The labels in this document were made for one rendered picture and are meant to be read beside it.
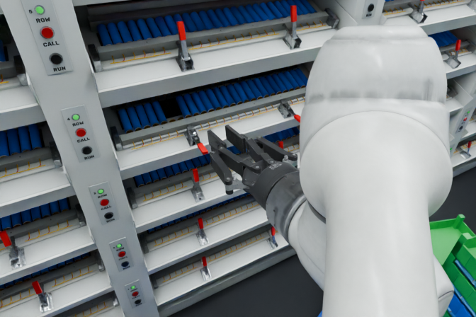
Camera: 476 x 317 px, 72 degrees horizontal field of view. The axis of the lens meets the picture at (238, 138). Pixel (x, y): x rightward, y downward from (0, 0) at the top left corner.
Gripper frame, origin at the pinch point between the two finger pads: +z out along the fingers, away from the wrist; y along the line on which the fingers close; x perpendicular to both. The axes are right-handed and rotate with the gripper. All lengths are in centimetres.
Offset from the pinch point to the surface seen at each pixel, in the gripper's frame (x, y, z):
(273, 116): 7.1, -21.8, 17.6
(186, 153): 9.2, 3.5, 16.2
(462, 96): 23, -111, 19
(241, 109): 3.4, -13.3, 19.2
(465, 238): 40, -58, -19
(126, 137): 3.0, 15.4, 20.0
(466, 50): 5, -109, 20
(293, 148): 23.7, -33.3, 24.1
